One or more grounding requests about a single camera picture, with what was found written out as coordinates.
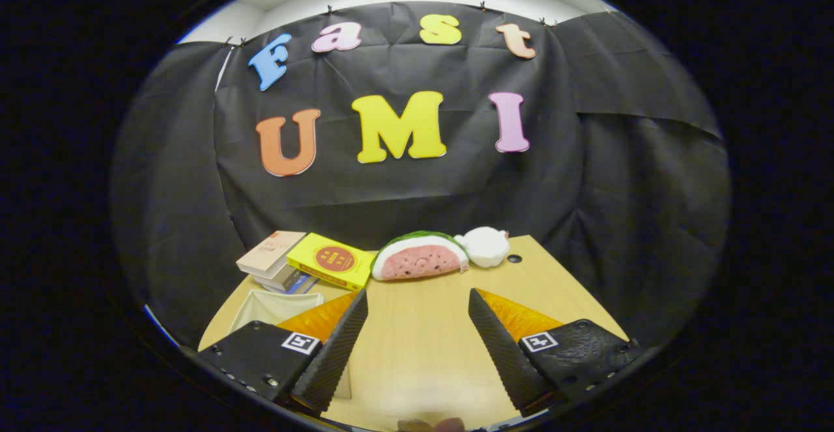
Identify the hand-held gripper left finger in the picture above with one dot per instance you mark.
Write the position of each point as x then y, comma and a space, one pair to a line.
332, 360

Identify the watermelon slice plush toy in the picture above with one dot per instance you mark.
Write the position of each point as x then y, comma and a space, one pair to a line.
420, 259

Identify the white round plush toy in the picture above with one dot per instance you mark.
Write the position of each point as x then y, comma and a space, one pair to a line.
485, 246

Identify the black backdrop cloth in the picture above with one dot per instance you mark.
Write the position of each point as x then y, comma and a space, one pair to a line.
423, 197

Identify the beige book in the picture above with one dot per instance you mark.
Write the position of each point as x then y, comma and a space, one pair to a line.
270, 253

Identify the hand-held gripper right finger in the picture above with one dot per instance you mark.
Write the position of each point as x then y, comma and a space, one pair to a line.
498, 354

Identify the beige storage box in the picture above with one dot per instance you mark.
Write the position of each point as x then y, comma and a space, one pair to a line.
280, 305

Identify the blue book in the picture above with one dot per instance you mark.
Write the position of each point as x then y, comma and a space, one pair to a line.
296, 283

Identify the yellow book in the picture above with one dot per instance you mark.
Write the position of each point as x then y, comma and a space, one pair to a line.
332, 259

